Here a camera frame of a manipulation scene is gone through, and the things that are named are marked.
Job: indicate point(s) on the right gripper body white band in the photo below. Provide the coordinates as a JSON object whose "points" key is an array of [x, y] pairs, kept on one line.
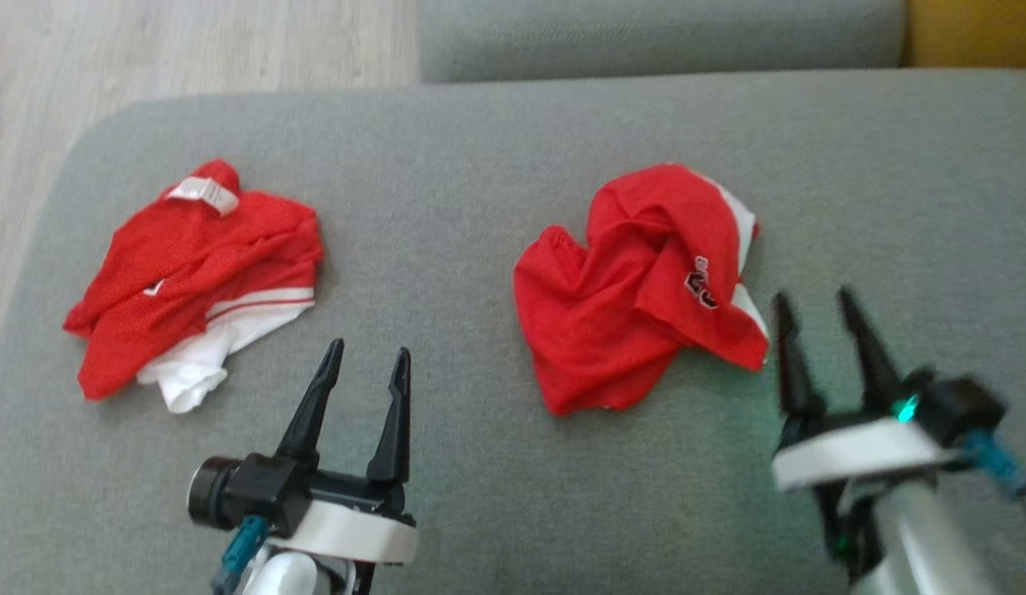
{"points": [[851, 454]]}

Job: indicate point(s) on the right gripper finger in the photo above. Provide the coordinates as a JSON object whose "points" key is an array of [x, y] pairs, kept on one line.
{"points": [[872, 364], [794, 372]]}

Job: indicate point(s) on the red basketball shorts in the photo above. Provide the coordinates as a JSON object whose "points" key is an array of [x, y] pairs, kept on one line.
{"points": [[612, 314]]}

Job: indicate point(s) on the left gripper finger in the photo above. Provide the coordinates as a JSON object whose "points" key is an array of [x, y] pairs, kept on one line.
{"points": [[394, 430], [312, 409]]}

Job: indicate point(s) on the red white basketball jersey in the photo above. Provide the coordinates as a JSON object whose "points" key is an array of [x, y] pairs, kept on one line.
{"points": [[182, 264]]}

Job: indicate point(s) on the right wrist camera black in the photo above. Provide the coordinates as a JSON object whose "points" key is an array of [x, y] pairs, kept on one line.
{"points": [[963, 409]]}

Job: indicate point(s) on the grey fabric sofa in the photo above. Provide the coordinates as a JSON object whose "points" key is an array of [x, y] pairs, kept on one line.
{"points": [[479, 207]]}

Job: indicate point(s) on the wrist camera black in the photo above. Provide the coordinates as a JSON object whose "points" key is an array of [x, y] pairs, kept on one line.
{"points": [[963, 409], [256, 492]]}

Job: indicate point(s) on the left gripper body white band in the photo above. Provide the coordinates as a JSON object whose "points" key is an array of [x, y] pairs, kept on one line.
{"points": [[355, 533]]}

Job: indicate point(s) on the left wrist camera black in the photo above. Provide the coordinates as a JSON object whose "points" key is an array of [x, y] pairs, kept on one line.
{"points": [[256, 492]]}

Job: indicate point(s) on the yellow cushion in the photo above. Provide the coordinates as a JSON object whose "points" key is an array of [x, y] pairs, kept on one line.
{"points": [[975, 33]]}

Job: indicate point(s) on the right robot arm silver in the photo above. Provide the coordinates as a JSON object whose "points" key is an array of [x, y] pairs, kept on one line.
{"points": [[926, 537]]}

